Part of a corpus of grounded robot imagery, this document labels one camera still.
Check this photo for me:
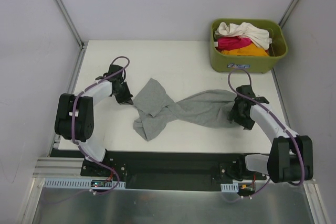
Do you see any grey t shirt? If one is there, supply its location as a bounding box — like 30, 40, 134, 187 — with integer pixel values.
133, 78, 237, 141

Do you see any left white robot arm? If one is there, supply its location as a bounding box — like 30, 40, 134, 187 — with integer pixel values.
54, 64, 133, 176

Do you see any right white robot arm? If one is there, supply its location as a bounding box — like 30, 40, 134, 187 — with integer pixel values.
228, 85, 313, 185

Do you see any green plastic bin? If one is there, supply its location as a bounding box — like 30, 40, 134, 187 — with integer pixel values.
209, 18, 288, 73

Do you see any orange t shirt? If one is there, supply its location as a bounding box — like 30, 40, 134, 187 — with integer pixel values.
221, 44, 269, 57

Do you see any pink t shirt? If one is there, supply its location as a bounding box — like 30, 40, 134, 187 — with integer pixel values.
216, 36, 253, 50

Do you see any white t shirt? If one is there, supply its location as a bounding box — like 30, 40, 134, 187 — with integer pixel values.
215, 22, 272, 50

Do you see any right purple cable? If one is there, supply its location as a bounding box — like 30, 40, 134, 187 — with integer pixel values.
222, 68, 307, 203

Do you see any purple cable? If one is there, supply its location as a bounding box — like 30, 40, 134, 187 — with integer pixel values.
222, 68, 307, 203
39, 56, 131, 205

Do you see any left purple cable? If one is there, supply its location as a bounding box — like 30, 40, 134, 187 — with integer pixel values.
39, 56, 131, 205

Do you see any left aluminium frame post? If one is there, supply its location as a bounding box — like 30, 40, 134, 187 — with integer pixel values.
54, 0, 85, 49

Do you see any right white cable duct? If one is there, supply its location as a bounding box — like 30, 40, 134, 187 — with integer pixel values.
220, 183, 239, 193

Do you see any white cable duct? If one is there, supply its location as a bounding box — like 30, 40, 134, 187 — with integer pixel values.
44, 178, 126, 190
220, 183, 239, 193

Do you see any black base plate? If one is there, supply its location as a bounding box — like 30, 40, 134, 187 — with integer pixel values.
80, 151, 266, 191

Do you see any aluminium rail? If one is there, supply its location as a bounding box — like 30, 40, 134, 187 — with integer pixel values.
33, 157, 83, 178

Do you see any left white cable duct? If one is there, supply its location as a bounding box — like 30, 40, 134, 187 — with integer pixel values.
44, 178, 126, 190

